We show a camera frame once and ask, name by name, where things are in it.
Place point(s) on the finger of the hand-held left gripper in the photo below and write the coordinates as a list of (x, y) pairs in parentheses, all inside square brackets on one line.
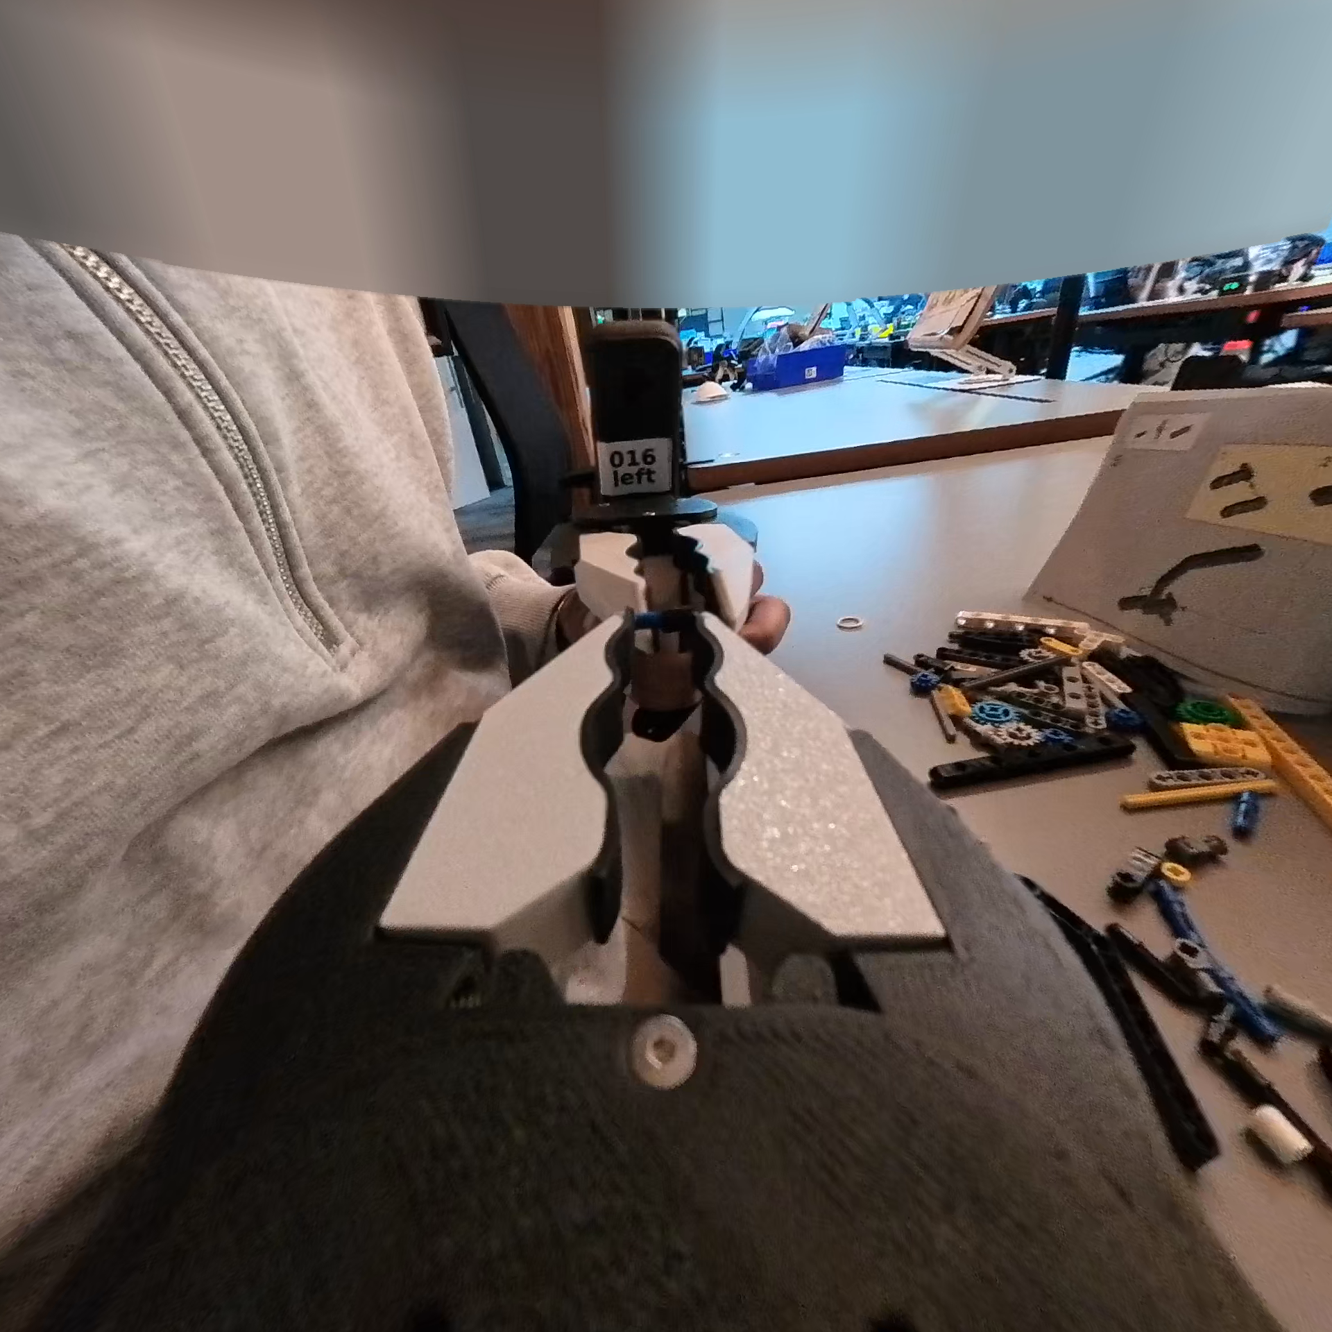
[(605, 572), (723, 579)]

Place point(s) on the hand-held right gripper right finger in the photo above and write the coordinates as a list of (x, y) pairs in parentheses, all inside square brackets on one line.
[(822, 824)]

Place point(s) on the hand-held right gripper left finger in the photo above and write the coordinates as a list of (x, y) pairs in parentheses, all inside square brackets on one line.
[(498, 824)]

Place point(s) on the grey lego beam with blue pin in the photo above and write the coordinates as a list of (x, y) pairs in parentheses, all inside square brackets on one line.
[(658, 623)]

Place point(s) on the person's left forearm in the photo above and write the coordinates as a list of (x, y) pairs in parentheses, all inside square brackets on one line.
[(515, 614)]

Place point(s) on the pile of lego pieces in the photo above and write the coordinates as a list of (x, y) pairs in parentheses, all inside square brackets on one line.
[(1028, 702)]

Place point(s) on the black lego connector yellow bush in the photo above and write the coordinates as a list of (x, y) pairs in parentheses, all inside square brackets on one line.
[(1140, 874)]

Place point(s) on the long black bent lego beam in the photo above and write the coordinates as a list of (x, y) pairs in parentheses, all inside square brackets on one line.
[(1133, 1030)]

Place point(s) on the yellow lego axle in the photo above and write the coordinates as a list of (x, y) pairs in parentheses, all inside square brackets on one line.
[(1196, 796)]

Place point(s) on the short grey lego beam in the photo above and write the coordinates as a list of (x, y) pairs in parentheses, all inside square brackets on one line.
[(1207, 777)]

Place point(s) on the green lego gear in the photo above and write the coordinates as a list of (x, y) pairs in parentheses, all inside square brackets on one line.
[(1207, 713)]

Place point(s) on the small blue lego pin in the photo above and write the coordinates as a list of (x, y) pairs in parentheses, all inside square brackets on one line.
[(1245, 813)]

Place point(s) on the yellow lego plate assembly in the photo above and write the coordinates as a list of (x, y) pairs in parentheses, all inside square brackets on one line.
[(1249, 744)]

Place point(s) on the lego instruction booklet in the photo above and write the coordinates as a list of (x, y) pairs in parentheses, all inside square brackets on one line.
[(1196, 583)]

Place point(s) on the white lego connector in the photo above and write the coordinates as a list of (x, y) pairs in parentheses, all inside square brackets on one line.
[(1281, 1133)]

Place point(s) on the person's left hand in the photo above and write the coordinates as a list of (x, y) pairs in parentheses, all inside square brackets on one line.
[(764, 620)]

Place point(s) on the dark office chair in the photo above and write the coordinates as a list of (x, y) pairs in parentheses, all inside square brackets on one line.
[(505, 416)]

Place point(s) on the blue storage bin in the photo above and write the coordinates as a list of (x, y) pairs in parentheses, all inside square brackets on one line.
[(801, 365)]

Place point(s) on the grey desk with wooden edge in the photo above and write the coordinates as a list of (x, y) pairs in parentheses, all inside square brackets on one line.
[(883, 426)]

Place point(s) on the grey zip hoodie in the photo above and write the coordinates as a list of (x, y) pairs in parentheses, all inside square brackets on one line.
[(186, 623)]

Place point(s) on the far wooden desk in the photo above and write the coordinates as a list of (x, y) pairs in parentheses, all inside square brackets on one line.
[(1165, 304)]

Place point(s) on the black chair back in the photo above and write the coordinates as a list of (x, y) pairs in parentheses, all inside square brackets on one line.
[(1207, 372)]

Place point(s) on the wooden post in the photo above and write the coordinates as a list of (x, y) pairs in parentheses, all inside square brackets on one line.
[(550, 375)]

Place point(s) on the black post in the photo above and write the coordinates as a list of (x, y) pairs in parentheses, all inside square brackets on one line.
[(1061, 333)]

